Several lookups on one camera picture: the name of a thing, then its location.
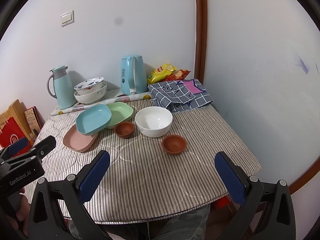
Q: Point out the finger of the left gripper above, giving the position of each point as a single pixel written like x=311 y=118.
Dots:
x=15 y=147
x=43 y=148

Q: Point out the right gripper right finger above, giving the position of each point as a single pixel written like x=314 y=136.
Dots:
x=278 y=218

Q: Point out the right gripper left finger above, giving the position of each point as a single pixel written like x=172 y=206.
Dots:
x=46 y=220

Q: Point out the blue square plate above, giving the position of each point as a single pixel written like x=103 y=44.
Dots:
x=93 y=120

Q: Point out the brown small bowl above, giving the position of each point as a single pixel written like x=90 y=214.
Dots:
x=174 y=144
x=124 y=129

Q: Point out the green square plate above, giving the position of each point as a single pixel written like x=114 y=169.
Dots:
x=120 y=112

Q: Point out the white ceramic bowl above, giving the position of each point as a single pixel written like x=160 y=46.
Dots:
x=154 y=121

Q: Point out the person's left hand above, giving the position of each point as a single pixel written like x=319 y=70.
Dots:
x=23 y=213

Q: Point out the red paper bag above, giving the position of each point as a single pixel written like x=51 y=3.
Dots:
x=11 y=133

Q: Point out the patterned gift box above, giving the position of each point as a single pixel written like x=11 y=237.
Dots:
x=33 y=120

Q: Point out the pink square plate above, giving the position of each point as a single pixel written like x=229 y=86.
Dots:
x=77 y=141

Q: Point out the brown cardboard box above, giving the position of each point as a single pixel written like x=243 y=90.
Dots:
x=16 y=111

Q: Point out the light blue thermos jug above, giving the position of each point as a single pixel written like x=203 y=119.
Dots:
x=59 y=86

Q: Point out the large white porcelain bowl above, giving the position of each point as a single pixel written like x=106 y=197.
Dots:
x=92 y=97

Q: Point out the blue patterned porcelain bowl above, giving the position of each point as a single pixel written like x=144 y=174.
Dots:
x=89 y=86

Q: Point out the fruit print rolled mat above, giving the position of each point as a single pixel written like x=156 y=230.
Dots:
x=124 y=98

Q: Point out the striped quilted table cover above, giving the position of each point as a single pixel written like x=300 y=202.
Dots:
x=143 y=183

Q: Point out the light blue electric kettle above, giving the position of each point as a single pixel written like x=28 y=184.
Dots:
x=132 y=75

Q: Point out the yellow chips bag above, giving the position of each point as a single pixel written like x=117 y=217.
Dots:
x=160 y=73

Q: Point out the grey checked folded cloth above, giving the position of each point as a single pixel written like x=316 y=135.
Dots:
x=180 y=96

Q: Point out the orange snack bag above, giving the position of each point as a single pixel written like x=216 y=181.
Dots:
x=177 y=75

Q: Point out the white wall switch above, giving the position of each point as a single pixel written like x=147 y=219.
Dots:
x=67 y=18

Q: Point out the brown wooden door frame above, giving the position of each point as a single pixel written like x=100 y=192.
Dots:
x=201 y=38

